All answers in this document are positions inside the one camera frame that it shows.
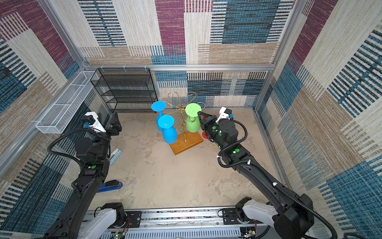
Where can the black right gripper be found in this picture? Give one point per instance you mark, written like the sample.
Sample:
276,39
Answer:
209,124

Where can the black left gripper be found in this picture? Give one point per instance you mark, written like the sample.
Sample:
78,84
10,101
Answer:
115,128

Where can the green wine glass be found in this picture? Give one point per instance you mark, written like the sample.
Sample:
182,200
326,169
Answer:
192,121

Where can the red wine glass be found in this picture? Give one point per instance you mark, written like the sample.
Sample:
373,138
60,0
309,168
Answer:
204,135

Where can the blue wine glass front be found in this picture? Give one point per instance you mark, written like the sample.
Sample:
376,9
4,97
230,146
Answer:
170,135

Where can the blue wine glass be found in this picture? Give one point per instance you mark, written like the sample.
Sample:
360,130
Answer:
158,107
170,135

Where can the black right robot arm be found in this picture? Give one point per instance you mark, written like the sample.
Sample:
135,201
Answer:
288,213

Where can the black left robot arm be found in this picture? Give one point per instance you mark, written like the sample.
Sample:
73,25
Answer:
93,157

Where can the wooden rack base board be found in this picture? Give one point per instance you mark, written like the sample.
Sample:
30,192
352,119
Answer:
185,142

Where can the light blue stapler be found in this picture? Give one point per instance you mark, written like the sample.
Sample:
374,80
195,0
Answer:
114,156

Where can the blue black stapler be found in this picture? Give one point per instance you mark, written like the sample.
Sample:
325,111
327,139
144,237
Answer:
110,186

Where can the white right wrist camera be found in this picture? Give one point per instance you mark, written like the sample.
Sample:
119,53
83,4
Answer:
225,113

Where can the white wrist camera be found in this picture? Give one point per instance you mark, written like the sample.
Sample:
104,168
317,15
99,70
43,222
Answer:
90,120
225,113

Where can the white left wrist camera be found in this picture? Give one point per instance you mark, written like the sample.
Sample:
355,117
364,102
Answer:
90,120

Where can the black mesh wall shelf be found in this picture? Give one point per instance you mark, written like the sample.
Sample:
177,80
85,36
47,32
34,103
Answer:
125,90

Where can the white mesh wall basket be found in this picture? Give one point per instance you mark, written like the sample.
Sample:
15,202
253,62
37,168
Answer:
59,115

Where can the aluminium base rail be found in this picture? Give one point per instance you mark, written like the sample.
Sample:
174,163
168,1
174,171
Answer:
179,223

